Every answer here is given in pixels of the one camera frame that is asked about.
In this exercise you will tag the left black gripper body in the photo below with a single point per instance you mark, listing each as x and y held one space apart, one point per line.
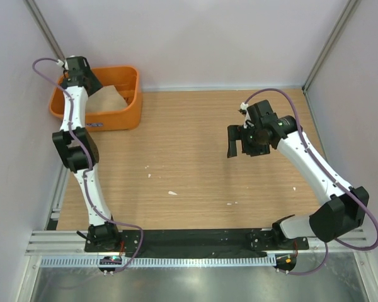
96 85

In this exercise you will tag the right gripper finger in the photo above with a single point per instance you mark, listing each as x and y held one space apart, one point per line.
234 132
232 149

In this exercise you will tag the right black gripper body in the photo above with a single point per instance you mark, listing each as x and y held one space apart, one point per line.
251 143

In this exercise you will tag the beige t shirt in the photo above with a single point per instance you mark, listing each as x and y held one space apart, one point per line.
106 99

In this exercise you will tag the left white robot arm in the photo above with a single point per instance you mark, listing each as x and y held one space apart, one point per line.
79 153

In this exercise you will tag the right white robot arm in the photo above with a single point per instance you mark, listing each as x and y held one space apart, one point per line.
341 209

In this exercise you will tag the orange plastic basket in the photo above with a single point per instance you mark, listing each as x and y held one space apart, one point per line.
126 79

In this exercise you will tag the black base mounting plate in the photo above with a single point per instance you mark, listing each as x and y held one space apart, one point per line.
237 243

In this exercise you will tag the aluminium frame rail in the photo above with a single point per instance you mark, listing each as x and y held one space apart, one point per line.
68 242

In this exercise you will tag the white slotted cable duct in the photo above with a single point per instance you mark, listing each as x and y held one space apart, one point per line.
102 262

